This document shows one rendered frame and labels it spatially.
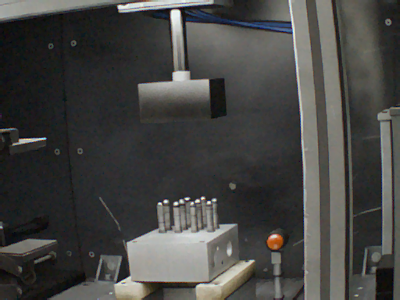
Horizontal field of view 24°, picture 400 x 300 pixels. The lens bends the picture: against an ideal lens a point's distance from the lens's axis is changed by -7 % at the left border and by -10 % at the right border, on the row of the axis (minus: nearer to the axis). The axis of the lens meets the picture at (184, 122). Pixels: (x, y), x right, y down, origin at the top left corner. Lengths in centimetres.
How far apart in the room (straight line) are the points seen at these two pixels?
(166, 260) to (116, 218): 37
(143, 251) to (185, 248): 5
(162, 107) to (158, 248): 17
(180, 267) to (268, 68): 38
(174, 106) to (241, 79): 25
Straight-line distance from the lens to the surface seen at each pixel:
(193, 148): 143
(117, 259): 149
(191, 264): 112
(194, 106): 116
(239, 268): 120
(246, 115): 140
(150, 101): 118
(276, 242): 117
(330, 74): 94
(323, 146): 94
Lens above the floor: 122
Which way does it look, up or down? 3 degrees down
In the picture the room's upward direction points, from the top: 4 degrees counter-clockwise
